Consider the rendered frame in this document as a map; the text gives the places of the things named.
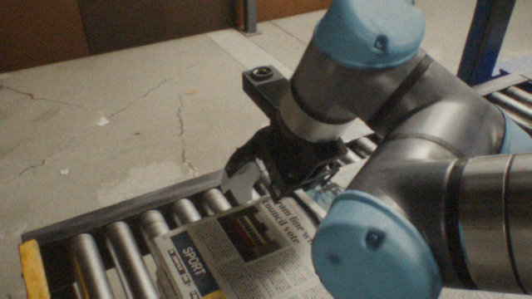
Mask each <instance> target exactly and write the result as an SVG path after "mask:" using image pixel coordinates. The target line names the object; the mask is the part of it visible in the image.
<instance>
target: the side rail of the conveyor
mask: <svg viewBox="0 0 532 299"><path fill-rule="evenodd" d="M528 82H529V80H528V79H525V77H523V76H521V75H518V74H515V73H511V74H509V75H506V76H504V77H501V78H498V79H495V80H493V81H488V82H486V83H482V84H479V85H477V86H472V87H471V88H472V89H473V90H475V91H476V92H477V93H479V94H480V95H481V96H482V97H483V98H484V99H485V100H488V99H489V96H490V95H491V94H492V93H494V92H496V91H498V92H499V93H501V94H504V93H505V91H506V90H507V89H508V88H510V87H512V86H514V87H516V88H518V89H521V90H522V91H525V89H526V86H527V84H528ZM376 135H377V134H376V133H375V132H373V131H372V130H371V129H370V128H369V127H366V126H365V125H364V123H361V124H357V125H353V126H350V127H349V128H348V129H347V131H346V132H345V133H344V134H343V135H341V138H342V142H344V144H345V145H346V146H347V147H348V148H349V149H350V150H351V151H352V147H353V146H354V144H355V143H356V142H357V140H358V139H360V138H362V137H367V138H368V139H370V140H371V141H372V143H373V144H374V139H375V137H376ZM224 171H225V168H222V169H217V170H215V171H212V172H209V174H204V175H201V176H199V177H196V178H193V179H188V180H186V181H183V182H180V183H177V184H173V185H171V186H168V187H165V188H162V189H157V190H155V191H151V192H149V193H146V194H142V195H139V196H135V197H133V198H130V199H126V200H123V202H120V203H116V204H113V205H110V206H107V207H104V208H99V209H97V210H94V211H91V212H88V213H84V214H81V215H78V216H75V217H73V218H68V219H65V220H62V221H60V222H57V223H53V224H52V225H49V226H46V227H43V228H39V229H36V230H33V231H31V232H27V233H23V234H21V239H22V243H24V242H26V241H30V240H33V239H36V240H37V243H38V246H39V251H40V254H41V258H42V265H43V268H44V272H45V277H46V280H47V287H48V291H49V292H52V291H55V290H57V289H60V288H62V287H66V286H68V285H71V284H73V283H76V279H75V274H74V272H73V271H72V268H71V264H70V260H69V257H68V254H67V242H68V241H69V240H70V239H72V238H74V237H75V236H77V235H80V234H88V235H91V236H92V237H94V239H95V240H96V244H97V247H98V249H99V252H100V254H101V259H102V261H103V263H104V266H105V269H106V271H107V270H110V269H112V268H114V265H113V263H112V260H111V257H110V254H109V252H108V249H107V246H106V243H105V241H104V238H103V232H104V230H105V229H106V227H107V226H108V225H109V224H111V223H115V222H125V223H127V224H128V225H129V227H130V229H131V233H132V235H133V237H134V239H135V242H136V244H137V246H138V248H139V250H140V251H141V253H142V255H143V257H144V256H146V255H148V254H150V250H149V248H148V247H147V245H146V243H145V240H144V238H143V237H142V235H141V232H140V229H139V227H137V225H136V222H137V220H138V219H139V217H140V216H141V215H142V214H143V213H145V212H147V211H151V210H155V211H158V212H159V213H160V214H161V216H162V217H163V218H164V219H165V221H166V223H167V225H168V226H169V228H170V231H171V230H173V229H176V228H177V227H176V226H175V223H174V221H173V220H172V218H171V216H170V208H171V206H172V205H173V203H174V202H176V201H178V200H180V199H188V200H189V201H191V202H192V203H193V205H194V206H195V208H196V210H197V211H198V213H199V215H200V217H201V218H205V217H208V216H207V215H206V213H205V212H204V210H203V209H202V208H201V206H200V198H201V196H202V195H203V194H204V193H205V192H206V191H208V190H210V189H217V190H219V191H221V193H222V194H223V191H222V189H221V182H222V178H223V174H224ZM223 195H224V196H225V197H226V199H227V200H228V202H229V203H230V205H231V207H232V208H233V207H236V204H235V202H234V201H233V199H232V198H231V197H230V196H229V191H227V192H226V193H224V194H223Z"/></svg>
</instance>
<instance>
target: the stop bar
mask: <svg viewBox="0 0 532 299"><path fill-rule="evenodd" d="M18 251H19V256H20V261H21V265H22V274H21V276H22V279H23V280H24V284H25V289H26V294H27V299H50V295H49V291H48V287H47V280H46V277H45V272H44V268H43V265H42V258H41V254H40V251H39V246H38V243H37V240H36V239H33V240H30V241H26V242H24V243H19V244H18Z"/></svg>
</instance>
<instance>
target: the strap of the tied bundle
mask: <svg viewBox="0 0 532 299"><path fill-rule="evenodd" d="M293 192H294V193H295V194H296V195H297V196H299V198H300V199H301V200H302V201H304V202H305V204H306V205H307V206H308V207H309V208H310V209H312V211H314V212H315V213H316V214H317V215H318V216H319V217H320V218H321V219H323V218H324V217H325V215H326V214H327V213H326V212H325V211H324V210H323V209H322V208H320V207H319V206H318V204H317V203H316V202H315V201H313V200H312V199H311V198H309V197H308V196H307V195H306V194H305V193H304V192H303V191H302V190H296V191H293Z"/></svg>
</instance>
